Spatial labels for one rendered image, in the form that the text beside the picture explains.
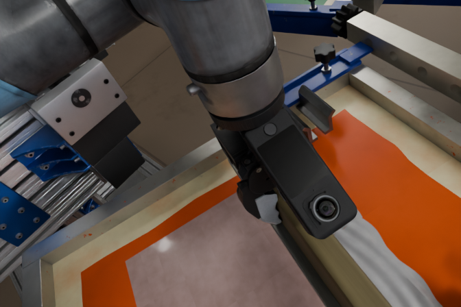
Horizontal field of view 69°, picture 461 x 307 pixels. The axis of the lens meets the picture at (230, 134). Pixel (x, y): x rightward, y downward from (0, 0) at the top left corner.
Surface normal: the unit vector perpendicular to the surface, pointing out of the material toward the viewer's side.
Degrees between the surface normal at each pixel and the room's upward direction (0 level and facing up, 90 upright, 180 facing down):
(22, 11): 45
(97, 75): 90
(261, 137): 33
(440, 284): 0
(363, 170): 0
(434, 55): 0
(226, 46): 90
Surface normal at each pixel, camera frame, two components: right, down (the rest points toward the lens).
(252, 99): 0.34, 0.63
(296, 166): -0.05, -0.19
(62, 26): 0.54, 0.30
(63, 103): 0.70, 0.37
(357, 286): -0.28, -0.65
